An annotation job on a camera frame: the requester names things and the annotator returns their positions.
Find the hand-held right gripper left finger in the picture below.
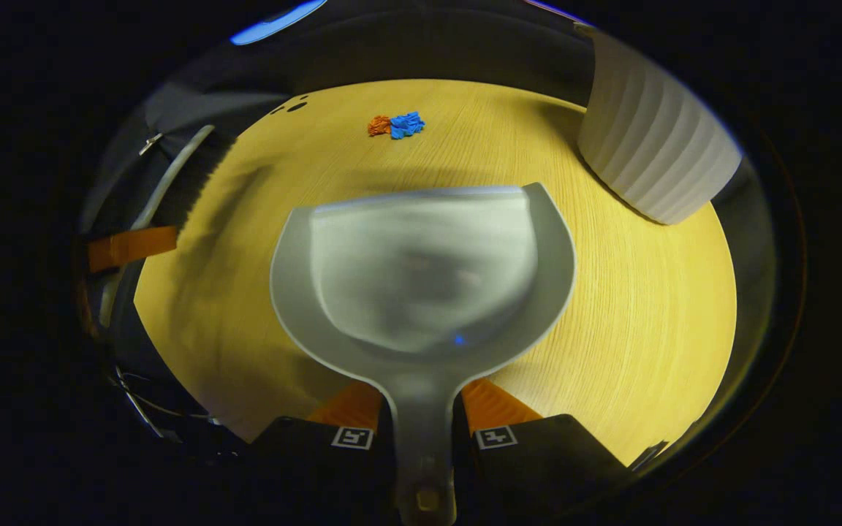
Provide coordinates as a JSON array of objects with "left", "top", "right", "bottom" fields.
[{"left": 242, "top": 380, "right": 400, "bottom": 526}]

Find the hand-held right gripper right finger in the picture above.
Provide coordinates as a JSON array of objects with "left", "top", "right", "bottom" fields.
[{"left": 454, "top": 378, "right": 634, "bottom": 524}]

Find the small white broom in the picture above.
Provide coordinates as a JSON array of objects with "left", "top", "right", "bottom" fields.
[{"left": 98, "top": 124, "right": 238, "bottom": 329}]

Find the small white dustpan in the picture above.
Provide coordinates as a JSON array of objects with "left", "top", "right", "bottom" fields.
[{"left": 270, "top": 183, "right": 577, "bottom": 526}]

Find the blue paper scrap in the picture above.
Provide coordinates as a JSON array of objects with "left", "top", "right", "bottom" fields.
[{"left": 390, "top": 111, "right": 426, "bottom": 140}]

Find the white ribbed garbage bin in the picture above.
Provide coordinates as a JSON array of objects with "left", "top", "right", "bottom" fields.
[{"left": 577, "top": 26, "right": 745, "bottom": 225}]

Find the grey cable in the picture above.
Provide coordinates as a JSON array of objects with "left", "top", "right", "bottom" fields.
[{"left": 110, "top": 365, "right": 213, "bottom": 443}]

